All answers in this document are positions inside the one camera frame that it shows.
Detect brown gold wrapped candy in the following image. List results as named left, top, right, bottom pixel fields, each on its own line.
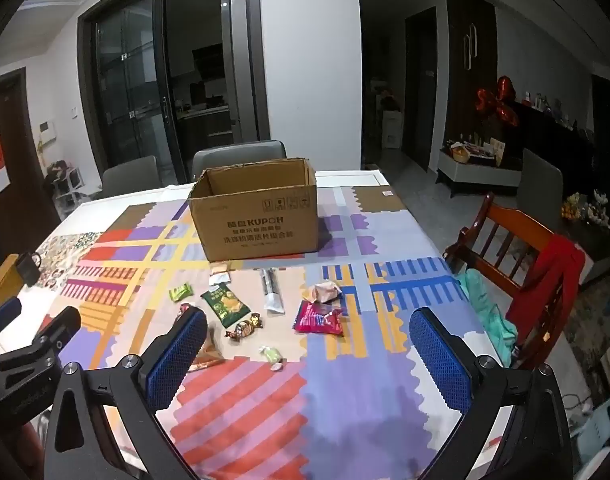
left=224, top=312, right=263, bottom=345

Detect orange brown triangular packet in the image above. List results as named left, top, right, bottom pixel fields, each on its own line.
left=187, top=327, right=226, bottom=373

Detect white box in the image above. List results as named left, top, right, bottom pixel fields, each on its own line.
left=382, top=110, right=403, bottom=150

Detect red brown wooden chair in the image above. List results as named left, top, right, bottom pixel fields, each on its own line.
left=444, top=192, right=586, bottom=371

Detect dark wardrobe with long handles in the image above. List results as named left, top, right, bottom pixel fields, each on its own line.
left=445, top=0, right=498, bottom=161

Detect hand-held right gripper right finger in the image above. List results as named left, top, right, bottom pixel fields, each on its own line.
left=409, top=307, right=573, bottom=480

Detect beige snack packet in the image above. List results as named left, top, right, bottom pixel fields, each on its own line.
left=307, top=280, right=343, bottom=306

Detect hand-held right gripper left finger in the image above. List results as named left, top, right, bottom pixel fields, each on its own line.
left=44, top=305, right=208, bottom=480

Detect long dark stick snack packet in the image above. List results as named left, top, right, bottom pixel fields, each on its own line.
left=257, top=267, right=286, bottom=316

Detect pale green wrapped candy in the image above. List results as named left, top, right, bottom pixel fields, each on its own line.
left=257, top=344, right=285, bottom=372

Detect white shoe rack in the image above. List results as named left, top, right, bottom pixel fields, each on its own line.
left=44, top=159, right=103, bottom=221

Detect flower bunch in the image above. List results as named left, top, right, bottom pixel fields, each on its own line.
left=560, top=190, right=610, bottom=231

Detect magenta snack packet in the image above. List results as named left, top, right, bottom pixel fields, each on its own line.
left=292, top=300, right=345, bottom=336

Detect dark long cabinet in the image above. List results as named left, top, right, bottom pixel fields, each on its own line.
left=505, top=102, right=600, bottom=196

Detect brown cardboard box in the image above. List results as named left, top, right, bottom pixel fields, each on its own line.
left=187, top=157, right=320, bottom=263

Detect dark brown door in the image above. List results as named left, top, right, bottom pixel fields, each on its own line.
left=0, top=67, right=61, bottom=271

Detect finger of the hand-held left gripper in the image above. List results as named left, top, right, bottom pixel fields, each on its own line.
left=0, top=306, right=82, bottom=386
left=0, top=300, right=24, bottom=334

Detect dark green cracker packet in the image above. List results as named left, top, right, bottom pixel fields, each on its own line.
left=201, top=284, right=251, bottom=330

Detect small black clip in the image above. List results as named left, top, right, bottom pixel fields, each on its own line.
left=18, top=252, right=42, bottom=288

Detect red garment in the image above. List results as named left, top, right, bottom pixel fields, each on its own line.
left=505, top=234, right=586, bottom=356

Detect red foil balloons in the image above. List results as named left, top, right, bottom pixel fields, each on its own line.
left=475, top=76, right=520, bottom=128

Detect grey dining chair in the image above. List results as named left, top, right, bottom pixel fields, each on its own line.
left=192, top=140, right=288, bottom=183
left=516, top=147, right=564, bottom=233
left=101, top=156, right=161, bottom=200

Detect teal cloth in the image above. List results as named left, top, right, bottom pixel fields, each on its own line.
left=457, top=269, right=518, bottom=366

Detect dark framed sliding glass door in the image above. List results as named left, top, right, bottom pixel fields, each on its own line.
left=78, top=0, right=178, bottom=181

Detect tan board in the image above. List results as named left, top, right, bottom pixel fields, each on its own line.
left=0, top=255, right=25, bottom=311

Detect light blue plastic stool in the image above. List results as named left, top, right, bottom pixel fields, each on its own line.
left=570, top=400, right=610, bottom=480

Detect low white grey sideboard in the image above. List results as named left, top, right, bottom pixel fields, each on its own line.
left=436, top=147, right=523, bottom=198

